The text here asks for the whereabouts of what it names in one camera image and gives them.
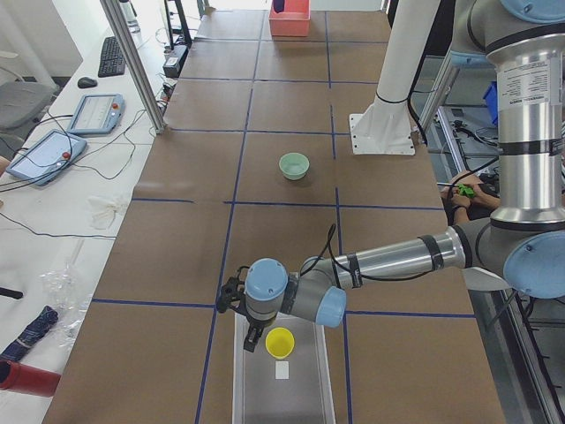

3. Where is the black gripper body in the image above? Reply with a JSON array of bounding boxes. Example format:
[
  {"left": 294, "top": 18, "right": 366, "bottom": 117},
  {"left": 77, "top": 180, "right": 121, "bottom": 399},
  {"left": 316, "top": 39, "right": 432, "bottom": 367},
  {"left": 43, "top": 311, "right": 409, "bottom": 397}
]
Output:
[{"left": 246, "top": 315, "right": 267, "bottom": 331}]

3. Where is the yellow plastic cup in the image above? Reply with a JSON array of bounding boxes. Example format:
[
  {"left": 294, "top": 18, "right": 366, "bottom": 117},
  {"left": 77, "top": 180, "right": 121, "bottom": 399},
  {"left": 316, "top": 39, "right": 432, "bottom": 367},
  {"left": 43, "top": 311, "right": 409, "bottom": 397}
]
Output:
[{"left": 265, "top": 327, "right": 295, "bottom": 360}]

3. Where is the light green bowl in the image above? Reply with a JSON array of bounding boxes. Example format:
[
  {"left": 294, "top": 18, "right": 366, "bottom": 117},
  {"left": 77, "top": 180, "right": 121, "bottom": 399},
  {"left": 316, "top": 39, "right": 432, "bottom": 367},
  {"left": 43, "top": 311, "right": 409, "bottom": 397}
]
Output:
[{"left": 278, "top": 152, "right": 310, "bottom": 181}]

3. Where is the purple cloth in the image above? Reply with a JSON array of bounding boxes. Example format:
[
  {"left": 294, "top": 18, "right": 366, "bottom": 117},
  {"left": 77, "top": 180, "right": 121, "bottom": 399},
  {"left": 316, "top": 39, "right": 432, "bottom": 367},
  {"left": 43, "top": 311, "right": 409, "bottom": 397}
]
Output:
[{"left": 272, "top": 0, "right": 285, "bottom": 13}]

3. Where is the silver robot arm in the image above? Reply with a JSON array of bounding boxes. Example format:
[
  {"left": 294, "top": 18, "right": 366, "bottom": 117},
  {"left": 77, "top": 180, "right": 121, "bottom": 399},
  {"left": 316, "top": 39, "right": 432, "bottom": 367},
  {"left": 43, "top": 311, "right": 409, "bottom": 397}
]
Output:
[{"left": 237, "top": 1, "right": 564, "bottom": 351}]

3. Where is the black computer box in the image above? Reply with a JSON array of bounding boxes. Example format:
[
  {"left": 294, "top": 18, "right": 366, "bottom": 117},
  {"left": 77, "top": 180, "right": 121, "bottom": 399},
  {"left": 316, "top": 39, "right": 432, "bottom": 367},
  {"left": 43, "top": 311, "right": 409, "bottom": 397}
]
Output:
[{"left": 162, "top": 45, "right": 188, "bottom": 79}]

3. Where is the white label in bin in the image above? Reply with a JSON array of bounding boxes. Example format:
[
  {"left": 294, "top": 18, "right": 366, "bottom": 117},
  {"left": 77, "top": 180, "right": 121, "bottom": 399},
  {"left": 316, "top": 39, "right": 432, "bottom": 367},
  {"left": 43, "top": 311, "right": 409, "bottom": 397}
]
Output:
[{"left": 275, "top": 360, "right": 290, "bottom": 380}]

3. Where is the clear plastic bin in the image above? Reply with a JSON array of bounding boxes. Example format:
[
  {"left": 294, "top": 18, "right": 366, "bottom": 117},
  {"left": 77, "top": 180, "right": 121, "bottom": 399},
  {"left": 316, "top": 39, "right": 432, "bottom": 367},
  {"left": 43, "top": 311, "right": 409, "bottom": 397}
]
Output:
[{"left": 231, "top": 314, "right": 336, "bottom": 423}]

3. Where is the clear crumpled plastic bag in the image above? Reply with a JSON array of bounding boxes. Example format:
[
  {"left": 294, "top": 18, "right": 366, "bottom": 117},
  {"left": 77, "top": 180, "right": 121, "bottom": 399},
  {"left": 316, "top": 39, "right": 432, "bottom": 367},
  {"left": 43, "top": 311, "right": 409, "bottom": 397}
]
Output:
[{"left": 40, "top": 264, "right": 93, "bottom": 347}]

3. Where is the white crumpled cloth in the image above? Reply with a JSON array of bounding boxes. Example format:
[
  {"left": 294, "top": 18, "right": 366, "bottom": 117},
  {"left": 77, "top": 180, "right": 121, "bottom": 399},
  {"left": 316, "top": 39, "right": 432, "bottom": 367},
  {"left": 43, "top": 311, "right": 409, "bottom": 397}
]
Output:
[{"left": 87, "top": 195, "right": 129, "bottom": 230}]

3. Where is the folded dark blue umbrella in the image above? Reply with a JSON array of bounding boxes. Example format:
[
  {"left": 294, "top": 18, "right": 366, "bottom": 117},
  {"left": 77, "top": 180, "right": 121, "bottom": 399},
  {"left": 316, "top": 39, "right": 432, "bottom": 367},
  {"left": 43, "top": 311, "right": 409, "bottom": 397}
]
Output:
[{"left": 1, "top": 306, "right": 58, "bottom": 362}]

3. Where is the red bottle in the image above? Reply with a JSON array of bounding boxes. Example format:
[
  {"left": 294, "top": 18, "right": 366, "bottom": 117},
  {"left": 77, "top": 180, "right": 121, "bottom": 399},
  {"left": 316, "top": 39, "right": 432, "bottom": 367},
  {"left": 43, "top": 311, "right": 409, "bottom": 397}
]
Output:
[{"left": 1, "top": 360, "right": 61, "bottom": 398}]

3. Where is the seated person in black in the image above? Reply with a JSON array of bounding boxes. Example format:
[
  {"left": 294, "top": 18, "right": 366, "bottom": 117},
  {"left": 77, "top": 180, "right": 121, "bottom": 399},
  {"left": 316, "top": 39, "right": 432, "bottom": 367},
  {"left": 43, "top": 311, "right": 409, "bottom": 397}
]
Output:
[{"left": 440, "top": 171, "right": 501, "bottom": 225}]

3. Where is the upper teach pendant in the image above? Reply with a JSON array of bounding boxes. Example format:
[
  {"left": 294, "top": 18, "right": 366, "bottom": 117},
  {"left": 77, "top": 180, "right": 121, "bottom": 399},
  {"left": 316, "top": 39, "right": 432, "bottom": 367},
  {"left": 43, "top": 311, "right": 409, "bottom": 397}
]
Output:
[{"left": 67, "top": 94, "right": 124, "bottom": 137}]

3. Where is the teach pendant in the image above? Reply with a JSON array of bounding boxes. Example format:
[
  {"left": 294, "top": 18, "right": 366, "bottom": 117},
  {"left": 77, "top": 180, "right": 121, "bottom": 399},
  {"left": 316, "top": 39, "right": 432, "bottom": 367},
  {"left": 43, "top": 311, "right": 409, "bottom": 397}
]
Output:
[
  {"left": 67, "top": 94, "right": 124, "bottom": 137},
  {"left": 6, "top": 130, "right": 87, "bottom": 186}
]

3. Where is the lower teach pendant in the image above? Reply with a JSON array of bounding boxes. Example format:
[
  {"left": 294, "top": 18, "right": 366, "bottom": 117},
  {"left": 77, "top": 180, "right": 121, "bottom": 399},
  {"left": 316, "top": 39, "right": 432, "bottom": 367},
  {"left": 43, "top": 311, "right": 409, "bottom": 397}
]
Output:
[{"left": 6, "top": 130, "right": 87, "bottom": 186}]

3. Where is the black computer mouse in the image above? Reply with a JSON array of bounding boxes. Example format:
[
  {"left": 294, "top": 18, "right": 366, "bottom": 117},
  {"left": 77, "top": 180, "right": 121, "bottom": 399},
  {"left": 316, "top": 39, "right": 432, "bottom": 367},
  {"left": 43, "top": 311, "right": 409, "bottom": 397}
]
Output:
[{"left": 77, "top": 77, "right": 98, "bottom": 89}]

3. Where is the black keyboard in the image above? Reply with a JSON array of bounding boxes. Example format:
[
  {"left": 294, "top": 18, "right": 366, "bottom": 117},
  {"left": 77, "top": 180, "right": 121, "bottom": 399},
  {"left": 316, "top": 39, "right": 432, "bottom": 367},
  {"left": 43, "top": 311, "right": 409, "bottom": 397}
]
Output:
[{"left": 98, "top": 36, "right": 126, "bottom": 78}]

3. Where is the pink plastic bin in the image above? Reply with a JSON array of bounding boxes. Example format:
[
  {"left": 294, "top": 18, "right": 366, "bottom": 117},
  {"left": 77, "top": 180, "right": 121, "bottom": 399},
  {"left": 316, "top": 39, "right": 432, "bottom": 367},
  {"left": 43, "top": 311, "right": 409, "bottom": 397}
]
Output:
[{"left": 268, "top": 0, "right": 311, "bottom": 37}]

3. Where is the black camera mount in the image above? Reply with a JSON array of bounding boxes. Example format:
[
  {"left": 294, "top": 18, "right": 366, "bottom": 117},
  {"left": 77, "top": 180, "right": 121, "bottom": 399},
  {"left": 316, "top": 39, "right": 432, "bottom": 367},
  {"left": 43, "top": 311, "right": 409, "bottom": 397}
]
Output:
[{"left": 215, "top": 265, "right": 249, "bottom": 315}]

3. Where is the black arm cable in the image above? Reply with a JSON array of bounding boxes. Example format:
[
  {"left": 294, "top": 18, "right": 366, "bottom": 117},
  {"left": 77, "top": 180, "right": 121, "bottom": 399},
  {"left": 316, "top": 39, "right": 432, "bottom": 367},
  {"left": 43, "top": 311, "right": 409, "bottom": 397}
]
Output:
[{"left": 299, "top": 223, "right": 436, "bottom": 288}]

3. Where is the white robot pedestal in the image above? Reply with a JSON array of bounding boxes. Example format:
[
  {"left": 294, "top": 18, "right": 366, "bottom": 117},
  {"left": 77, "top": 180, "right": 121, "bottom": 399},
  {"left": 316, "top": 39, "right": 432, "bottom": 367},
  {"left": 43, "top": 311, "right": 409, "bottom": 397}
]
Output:
[{"left": 350, "top": 0, "right": 441, "bottom": 155}]

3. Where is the green handled tool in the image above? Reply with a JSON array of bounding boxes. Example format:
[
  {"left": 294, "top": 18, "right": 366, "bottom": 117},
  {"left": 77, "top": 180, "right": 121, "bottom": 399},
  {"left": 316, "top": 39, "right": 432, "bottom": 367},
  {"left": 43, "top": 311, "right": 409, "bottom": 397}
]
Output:
[{"left": 456, "top": 184, "right": 476, "bottom": 199}]

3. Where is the grey aluminium frame post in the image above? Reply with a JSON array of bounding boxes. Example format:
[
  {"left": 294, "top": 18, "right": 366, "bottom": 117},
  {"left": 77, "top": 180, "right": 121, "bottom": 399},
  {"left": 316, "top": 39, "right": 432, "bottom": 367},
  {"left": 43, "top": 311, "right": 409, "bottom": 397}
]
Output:
[{"left": 100, "top": 0, "right": 166, "bottom": 134}]

